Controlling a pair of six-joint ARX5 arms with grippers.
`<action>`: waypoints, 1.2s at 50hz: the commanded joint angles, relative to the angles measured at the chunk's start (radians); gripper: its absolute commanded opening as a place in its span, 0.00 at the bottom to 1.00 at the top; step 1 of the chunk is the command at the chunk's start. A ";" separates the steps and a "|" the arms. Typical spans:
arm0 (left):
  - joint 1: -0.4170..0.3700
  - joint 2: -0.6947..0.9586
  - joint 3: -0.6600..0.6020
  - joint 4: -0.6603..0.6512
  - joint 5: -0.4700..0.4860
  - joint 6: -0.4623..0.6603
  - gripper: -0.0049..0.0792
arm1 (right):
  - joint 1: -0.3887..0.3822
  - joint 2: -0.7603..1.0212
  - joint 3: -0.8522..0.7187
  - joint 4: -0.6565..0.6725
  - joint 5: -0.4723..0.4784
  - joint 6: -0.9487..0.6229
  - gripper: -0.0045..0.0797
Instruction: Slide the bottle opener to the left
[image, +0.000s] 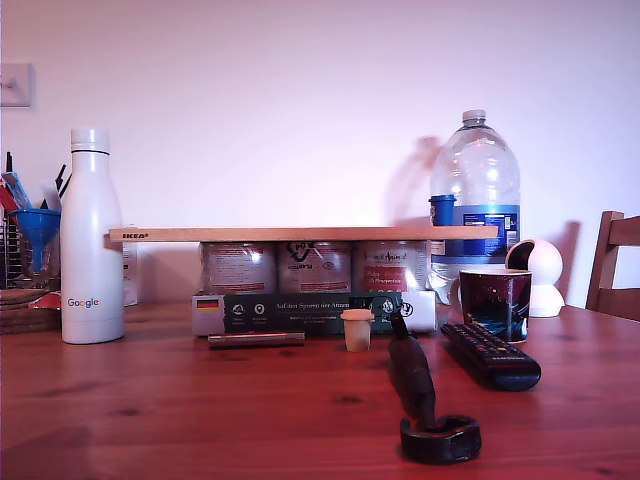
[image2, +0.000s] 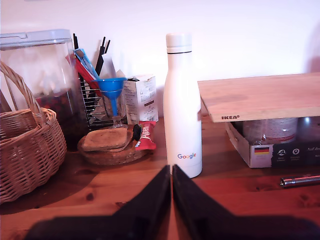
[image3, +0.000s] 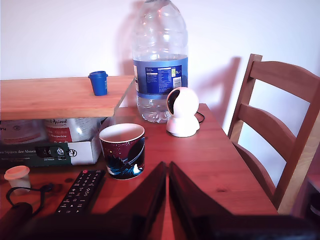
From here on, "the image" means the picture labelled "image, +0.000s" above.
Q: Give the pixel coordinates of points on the large clear plastic water bottle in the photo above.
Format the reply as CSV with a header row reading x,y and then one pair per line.
x,y
475,170

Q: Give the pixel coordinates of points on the white Google steel bottle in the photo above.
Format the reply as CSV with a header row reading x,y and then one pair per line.
x,y
92,240

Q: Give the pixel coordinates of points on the wooden IKEA board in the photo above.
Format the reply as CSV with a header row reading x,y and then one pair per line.
x,y
300,234

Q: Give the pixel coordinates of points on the glass jar with black logo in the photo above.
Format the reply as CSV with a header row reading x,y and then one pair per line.
x,y
315,272

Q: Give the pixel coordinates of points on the small beige lidded cup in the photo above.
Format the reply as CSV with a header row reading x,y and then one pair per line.
x,y
357,332

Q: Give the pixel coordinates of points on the silver metal tube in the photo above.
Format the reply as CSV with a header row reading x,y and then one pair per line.
x,y
255,340

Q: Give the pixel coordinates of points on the small blue capped container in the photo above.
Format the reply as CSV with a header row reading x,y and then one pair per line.
x,y
442,210

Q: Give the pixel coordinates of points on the dark mug with night print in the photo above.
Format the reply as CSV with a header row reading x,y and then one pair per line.
x,y
495,305

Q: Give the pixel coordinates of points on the white container with barcode label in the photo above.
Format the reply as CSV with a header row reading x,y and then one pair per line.
x,y
131,275

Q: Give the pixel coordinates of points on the black remote control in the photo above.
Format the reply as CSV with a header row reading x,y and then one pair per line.
x,y
492,357

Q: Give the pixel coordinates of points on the clear glass jar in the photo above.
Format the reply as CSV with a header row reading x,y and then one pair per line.
x,y
47,265

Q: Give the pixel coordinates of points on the white flat stick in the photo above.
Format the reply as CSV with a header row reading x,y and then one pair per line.
x,y
50,192

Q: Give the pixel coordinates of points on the red printed packet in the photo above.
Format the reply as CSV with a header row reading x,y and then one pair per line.
x,y
47,301

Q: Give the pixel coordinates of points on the blue plastic funnel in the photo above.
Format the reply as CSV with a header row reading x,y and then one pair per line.
x,y
35,225

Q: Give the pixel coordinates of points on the brown wooden chair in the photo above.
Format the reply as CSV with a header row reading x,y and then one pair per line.
x,y
620,235

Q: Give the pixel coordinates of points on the stack of cork coasters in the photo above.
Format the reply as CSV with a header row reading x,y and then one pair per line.
x,y
25,315

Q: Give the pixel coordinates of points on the blue pen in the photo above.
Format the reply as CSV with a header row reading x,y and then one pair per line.
x,y
17,190

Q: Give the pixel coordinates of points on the red pen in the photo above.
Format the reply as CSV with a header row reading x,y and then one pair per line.
x,y
7,200

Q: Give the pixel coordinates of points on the thin black pen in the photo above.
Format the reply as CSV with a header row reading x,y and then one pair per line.
x,y
8,162

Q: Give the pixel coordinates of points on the white round security camera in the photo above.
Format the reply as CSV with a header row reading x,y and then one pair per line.
x,y
547,265

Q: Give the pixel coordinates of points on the white wall switch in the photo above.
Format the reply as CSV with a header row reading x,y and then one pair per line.
x,y
17,85

